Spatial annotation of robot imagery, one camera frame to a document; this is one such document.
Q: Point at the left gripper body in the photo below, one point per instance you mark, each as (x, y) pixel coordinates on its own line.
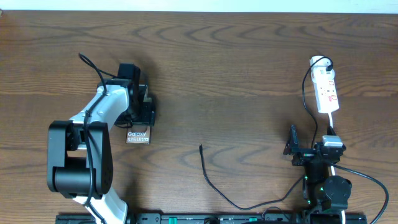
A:
(143, 113)

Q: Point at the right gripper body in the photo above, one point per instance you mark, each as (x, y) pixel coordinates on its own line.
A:
(303, 157)

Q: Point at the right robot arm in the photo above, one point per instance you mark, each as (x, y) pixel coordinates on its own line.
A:
(326, 193)

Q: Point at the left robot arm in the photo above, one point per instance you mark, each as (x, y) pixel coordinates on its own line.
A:
(79, 158)

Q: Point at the white charger adapter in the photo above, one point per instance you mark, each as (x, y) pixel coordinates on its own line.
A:
(321, 66)

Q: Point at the white power strip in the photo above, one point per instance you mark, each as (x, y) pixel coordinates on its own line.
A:
(326, 95)

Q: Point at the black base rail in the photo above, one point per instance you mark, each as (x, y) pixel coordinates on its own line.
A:
(273, 217)

